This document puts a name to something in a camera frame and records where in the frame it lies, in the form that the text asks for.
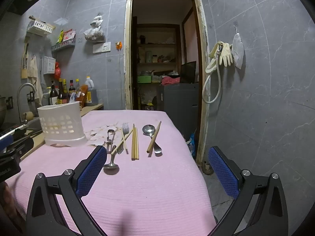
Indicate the green box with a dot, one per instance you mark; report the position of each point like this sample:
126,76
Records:
144,79

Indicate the hanging translucent bag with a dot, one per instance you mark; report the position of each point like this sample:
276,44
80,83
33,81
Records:
238,51

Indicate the blue white packet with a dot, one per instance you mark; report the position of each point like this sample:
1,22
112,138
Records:
73,98

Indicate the pink floral table cloth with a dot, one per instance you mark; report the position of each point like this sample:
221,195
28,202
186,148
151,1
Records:
147,189

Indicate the grey cabinet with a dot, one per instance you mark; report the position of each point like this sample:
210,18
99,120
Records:
179,103

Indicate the black monitor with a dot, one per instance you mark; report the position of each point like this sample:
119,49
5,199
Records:
188,72

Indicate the hanging clear plastic bag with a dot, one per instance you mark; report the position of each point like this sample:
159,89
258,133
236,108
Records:
94,33

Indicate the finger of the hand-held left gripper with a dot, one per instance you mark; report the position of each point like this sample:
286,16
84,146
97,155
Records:
6,140

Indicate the grey wall rack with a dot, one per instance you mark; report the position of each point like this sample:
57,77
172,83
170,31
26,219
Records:
62,46

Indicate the white wall socket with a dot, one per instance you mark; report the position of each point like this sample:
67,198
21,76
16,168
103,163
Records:
101,48

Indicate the metal floor fitting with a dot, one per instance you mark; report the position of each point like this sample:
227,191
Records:
208,168

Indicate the hanging beige cloth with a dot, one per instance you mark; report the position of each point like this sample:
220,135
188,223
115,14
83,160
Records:
33,73

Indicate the cream rubber glove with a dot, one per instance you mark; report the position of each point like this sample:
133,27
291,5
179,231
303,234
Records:
212,62
226,54

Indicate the red plastic bag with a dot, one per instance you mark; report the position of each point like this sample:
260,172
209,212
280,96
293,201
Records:
57,71

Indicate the white plastic utensil holder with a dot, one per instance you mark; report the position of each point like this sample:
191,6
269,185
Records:
61,118

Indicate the white wall basket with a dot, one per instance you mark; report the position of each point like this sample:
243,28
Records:
39,28

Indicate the red cloth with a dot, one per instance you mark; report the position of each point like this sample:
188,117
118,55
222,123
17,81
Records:
170,80

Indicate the metal fork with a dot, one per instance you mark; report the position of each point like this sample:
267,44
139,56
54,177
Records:
125,128

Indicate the large oil jug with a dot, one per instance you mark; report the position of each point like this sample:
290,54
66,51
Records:
91,93

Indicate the red packet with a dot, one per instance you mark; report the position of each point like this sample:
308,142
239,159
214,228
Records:
69,35

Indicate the hanging wooden board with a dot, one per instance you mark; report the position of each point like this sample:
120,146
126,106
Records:
24,71

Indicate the white wall box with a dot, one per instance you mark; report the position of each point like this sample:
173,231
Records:
49,65

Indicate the orange wall hook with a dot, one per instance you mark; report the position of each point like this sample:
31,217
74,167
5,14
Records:
118,45

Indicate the yellow packet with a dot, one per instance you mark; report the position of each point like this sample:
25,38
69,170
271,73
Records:
60,36

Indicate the cream door frame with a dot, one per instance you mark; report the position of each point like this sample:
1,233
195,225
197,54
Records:
127,54

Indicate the metal faucet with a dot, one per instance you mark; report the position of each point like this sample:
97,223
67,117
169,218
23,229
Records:
19,98

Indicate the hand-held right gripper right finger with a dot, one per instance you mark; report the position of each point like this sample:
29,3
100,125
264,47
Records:
222,172

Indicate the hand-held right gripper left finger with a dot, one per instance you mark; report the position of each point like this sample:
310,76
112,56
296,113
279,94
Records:
91,172

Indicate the blue plastic bag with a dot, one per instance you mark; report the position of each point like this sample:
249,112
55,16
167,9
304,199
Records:
192,143

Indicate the wooden shelf unit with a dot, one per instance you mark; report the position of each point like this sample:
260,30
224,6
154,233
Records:
157,44

